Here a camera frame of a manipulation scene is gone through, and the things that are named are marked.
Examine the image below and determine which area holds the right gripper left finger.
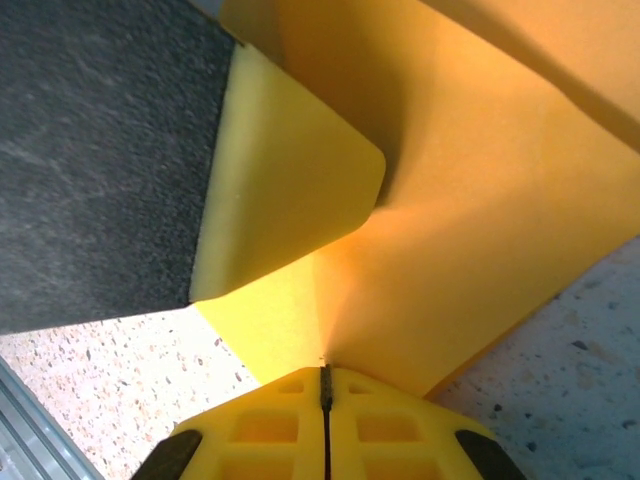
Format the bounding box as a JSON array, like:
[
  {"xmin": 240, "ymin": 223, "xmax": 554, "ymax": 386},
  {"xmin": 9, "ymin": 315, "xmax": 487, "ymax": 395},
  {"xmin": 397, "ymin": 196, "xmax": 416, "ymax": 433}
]
[{"xmin": 132, "ymin": 367, "xmax": 326, "ymax": 480}]

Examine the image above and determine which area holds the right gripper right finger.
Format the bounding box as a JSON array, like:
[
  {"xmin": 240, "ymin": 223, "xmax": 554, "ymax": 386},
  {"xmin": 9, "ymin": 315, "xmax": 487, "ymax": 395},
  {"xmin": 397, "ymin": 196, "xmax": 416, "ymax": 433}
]
[{"xmin": 327, "ymin": 367, "xmax": 526, "ymax": 480}]

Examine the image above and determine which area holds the orange paper sheet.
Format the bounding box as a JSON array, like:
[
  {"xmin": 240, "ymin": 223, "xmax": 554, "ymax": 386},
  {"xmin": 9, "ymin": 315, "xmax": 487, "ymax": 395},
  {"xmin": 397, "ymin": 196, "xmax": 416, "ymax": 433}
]
[{"xmin": 192, "ymin": 0, "xmax": 640, "ymax": 401}]

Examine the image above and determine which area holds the long aluminium base rail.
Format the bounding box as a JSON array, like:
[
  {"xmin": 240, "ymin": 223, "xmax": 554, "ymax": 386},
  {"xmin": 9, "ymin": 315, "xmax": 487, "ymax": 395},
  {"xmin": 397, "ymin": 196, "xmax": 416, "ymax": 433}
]
[{"xmin": 0, "ymin": 357, "xmax": 104, "ymax": 480}]

